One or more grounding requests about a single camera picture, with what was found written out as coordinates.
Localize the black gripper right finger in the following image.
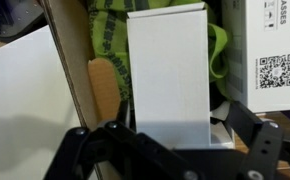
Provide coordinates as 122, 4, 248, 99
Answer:
224, 100, 290, 180

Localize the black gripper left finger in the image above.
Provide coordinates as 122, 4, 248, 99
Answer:
42, 119, 200, 180

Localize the small white box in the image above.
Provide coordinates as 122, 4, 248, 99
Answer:
126, 1, 213, 150

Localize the white box with QR code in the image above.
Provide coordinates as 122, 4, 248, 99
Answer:
220, 0, 290, 115

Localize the green printed cloth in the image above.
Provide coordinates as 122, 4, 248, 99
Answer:
86, 0, 232, 102

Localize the grey perforated metal plate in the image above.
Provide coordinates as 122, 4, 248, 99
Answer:
0, 0, 48, 45

